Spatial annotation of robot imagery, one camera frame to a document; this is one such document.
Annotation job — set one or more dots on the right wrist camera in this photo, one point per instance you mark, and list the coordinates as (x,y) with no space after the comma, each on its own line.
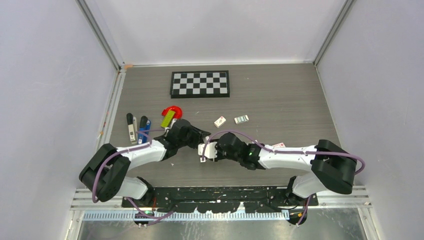
(208,152)

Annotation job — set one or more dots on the red arch toy block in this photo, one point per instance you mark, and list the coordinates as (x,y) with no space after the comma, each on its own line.
(177,110)

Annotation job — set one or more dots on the checkerboard calibration board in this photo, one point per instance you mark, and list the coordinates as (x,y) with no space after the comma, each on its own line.
(200,84)

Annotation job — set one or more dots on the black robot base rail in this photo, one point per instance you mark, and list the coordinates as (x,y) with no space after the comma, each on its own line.
(220,199)

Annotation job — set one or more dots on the red white staple box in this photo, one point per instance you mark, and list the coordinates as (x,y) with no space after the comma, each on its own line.
(279,145)

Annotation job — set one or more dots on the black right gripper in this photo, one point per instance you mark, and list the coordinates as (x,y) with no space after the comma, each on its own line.
(219,155)

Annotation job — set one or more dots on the black and white stapler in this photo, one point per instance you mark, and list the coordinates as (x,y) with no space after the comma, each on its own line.
(132,124)

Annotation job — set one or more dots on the blue stapler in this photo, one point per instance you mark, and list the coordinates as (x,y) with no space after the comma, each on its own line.
(143,129)

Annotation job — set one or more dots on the staple box tray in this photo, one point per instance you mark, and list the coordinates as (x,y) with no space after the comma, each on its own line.
(241,119)

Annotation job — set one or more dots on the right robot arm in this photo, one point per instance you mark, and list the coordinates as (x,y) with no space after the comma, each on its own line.
(328,166)

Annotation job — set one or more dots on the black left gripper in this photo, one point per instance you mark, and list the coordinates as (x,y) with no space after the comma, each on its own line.
(198,135)

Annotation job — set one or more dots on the closed white staple box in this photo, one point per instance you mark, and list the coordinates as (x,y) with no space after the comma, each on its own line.
(220,121)

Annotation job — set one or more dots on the green lego brick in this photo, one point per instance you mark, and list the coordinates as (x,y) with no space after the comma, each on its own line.
(167,118)

